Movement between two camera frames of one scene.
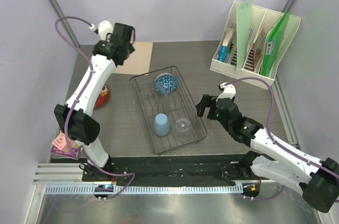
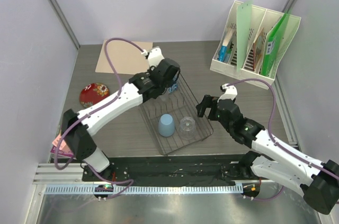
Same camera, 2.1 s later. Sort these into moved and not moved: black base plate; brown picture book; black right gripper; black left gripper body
Moved: black left gripper body
Not moved: black right gripper; brown picture book; black base plate
